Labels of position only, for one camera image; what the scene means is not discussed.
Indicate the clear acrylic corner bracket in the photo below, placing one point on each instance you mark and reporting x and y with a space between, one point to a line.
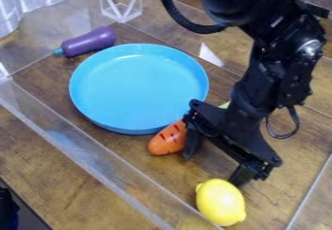
122 12

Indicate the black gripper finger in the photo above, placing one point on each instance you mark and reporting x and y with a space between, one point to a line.
191 144
243 173

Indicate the purple toy eggplant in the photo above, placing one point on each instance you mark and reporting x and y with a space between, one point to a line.
100 38

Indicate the blue round plate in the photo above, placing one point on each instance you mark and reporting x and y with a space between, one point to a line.
132 88

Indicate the clear acrylic tray wall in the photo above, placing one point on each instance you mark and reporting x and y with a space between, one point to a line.
154 202

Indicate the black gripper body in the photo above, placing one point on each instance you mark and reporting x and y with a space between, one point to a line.
231 130

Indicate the orange toy carrot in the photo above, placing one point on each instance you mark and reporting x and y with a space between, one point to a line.
168 140

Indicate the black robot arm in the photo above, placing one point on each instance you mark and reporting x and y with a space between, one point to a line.
288 41

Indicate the yellow toy lemon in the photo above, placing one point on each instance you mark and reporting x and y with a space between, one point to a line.
219 202

